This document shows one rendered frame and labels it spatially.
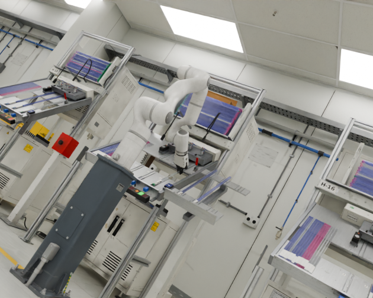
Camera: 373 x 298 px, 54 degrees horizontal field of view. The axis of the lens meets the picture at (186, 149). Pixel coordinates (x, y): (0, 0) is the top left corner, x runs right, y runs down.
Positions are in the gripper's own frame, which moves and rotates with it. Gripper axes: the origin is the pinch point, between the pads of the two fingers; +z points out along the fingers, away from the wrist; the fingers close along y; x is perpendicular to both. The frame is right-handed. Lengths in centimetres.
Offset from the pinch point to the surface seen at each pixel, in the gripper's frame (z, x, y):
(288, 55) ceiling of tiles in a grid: -18, -245, 29
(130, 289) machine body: 59, 62, -10
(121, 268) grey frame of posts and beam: 26, 72, -13
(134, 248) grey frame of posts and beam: 17, 61, -14
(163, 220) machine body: 27.1, 24.1, -5.6
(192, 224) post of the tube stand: 4.1, 33.3, -35.7
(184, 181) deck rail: -0.4, 8.3, -10.1
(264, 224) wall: 124, -120, -31
